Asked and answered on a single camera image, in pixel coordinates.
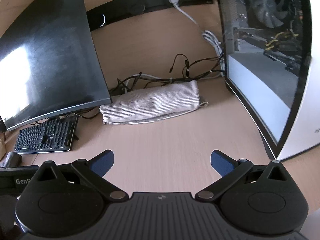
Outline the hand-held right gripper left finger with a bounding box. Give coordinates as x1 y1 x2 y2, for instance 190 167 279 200
32 149 127 202

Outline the black round plug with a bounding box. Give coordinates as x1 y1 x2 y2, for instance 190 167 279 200
93 14 107 27
129 2 146 15

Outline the white power cable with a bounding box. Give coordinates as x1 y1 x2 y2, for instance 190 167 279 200
167 0 227 78

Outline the dark grey object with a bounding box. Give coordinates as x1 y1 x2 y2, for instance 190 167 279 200
4 152 23 168

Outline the striped long-sleeve shirt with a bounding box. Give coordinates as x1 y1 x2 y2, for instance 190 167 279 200
99 80 209 125

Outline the white glass-panel computer case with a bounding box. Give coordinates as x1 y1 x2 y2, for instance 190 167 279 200
214 0 320 162

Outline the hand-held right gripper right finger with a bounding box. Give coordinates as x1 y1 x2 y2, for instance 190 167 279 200
196 149 293 203

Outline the black keyboard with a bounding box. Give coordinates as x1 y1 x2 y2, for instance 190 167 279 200
14 116 79 154

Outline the black cable bundle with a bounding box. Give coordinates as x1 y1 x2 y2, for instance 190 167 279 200
109 53 225 97

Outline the black computer monitor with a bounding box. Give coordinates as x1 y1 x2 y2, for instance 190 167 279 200
0 0 112 132

